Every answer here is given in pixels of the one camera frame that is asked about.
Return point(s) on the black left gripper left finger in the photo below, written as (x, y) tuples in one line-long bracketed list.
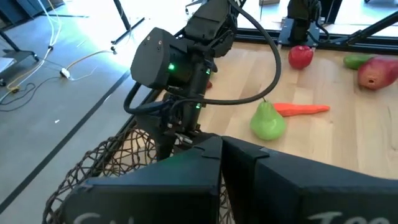
[(155, 199)]

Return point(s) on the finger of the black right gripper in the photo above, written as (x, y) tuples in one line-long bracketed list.
[(157, 133)]

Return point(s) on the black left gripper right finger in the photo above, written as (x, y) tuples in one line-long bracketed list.
[(295, 199)]

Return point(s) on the green apple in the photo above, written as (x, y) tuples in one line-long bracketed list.
[(267, 124)]

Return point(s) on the red apple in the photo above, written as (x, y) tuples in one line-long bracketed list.
[(300, 57)]

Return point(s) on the green cucumber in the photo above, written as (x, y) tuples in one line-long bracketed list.
[(354, 61)]

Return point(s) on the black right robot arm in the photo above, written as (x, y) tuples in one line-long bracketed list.
[(155, 59)]

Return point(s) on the small red fruit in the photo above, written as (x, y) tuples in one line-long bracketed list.
[(209, 85)]

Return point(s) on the white power adapter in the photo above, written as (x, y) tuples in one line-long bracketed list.
[(64, 73)]

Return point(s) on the black floor stand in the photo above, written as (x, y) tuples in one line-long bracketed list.
[(124, 17)]

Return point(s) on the black desk leg with caster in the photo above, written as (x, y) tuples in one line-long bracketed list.
[(18, 55)]

